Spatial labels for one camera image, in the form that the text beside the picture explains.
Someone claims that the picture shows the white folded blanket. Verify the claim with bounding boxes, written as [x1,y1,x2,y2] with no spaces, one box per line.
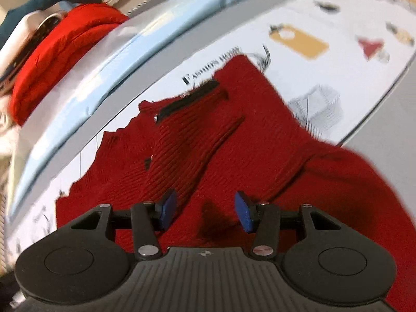
[0,10,53,72]

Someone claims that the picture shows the red folded blanket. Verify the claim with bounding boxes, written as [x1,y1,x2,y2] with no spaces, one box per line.
[9,3,129,127]

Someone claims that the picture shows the light blue duvet cover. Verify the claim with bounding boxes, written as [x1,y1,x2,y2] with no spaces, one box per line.
[6,0,293,223]

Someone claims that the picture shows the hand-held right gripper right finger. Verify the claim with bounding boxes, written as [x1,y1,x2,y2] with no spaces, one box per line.
[235,191,345,262]

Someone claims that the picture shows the dark red knit sweater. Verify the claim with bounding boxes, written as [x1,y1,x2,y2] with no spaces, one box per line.
[55,54,416,312]

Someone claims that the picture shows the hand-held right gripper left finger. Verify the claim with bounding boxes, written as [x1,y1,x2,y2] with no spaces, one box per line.
[70,188,178,262]

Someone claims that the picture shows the cream folded quilt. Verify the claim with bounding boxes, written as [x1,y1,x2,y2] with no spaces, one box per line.
[0,94,22,160]

